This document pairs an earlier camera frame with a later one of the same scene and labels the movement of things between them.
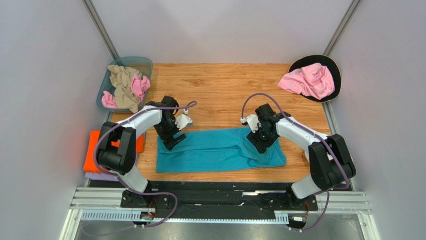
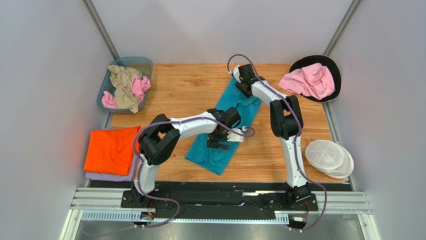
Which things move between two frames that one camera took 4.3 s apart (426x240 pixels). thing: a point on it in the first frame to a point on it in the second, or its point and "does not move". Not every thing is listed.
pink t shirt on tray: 313,80 does not move
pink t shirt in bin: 139,87 does not move
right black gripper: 263,144 to 244,88
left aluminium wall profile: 101,29 does not move
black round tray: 324,61 does not move
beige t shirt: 125,97 does not move
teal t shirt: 210,151 to 218,160
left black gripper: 169,142 to 213,142
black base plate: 213,200 does not move
